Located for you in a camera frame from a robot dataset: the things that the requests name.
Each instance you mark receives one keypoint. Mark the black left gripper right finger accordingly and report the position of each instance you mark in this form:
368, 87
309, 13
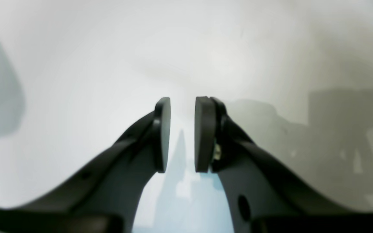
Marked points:
263, 195

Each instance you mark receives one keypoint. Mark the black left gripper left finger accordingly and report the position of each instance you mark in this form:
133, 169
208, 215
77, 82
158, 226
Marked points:
102, 196

